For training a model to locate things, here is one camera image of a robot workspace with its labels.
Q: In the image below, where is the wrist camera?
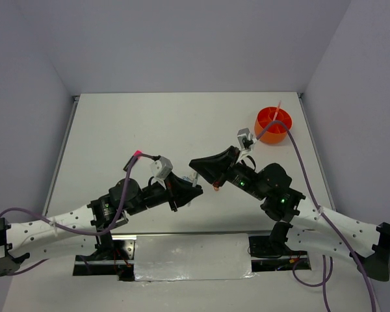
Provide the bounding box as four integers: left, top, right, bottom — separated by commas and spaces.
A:
237, 128, 257, 162
150, 156, 173, 181

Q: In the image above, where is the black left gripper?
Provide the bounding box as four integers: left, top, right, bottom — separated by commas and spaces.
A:
127, 170, 203, 215

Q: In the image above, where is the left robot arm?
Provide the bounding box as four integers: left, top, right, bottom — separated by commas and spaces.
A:
0, 174, 203, 277

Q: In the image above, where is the green slim highlighter pen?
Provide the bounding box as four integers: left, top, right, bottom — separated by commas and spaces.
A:
191, 171, 199, 187

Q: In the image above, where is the orange slim highlighter pen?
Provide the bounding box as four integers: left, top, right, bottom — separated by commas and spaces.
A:
272, 100, 282, 121

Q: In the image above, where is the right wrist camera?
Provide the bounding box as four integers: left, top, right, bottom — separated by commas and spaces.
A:
237, 128, 257, 162

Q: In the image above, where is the pink and black highlighter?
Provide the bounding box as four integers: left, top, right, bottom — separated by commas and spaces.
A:
123, 150, 142, 172

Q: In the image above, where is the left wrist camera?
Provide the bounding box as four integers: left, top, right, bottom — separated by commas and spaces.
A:
150, 156, 173, 181

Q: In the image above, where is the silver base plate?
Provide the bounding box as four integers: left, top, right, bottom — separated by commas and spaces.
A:
73, 232, 311, 282

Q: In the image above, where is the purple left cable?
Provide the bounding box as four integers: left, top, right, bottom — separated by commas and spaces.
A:
0, 153, 160, 277

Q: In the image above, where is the aluminium table edge rail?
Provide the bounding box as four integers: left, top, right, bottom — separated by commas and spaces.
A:
42, 95, 80, 216

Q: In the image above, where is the orange round organizer container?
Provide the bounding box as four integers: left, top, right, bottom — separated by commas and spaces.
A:
254, 107, 293, 145

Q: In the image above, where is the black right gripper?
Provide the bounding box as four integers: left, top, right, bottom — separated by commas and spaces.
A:
188, 145, 265, 200

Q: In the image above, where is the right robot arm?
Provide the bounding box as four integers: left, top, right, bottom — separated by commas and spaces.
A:
189, 146, 390, 281

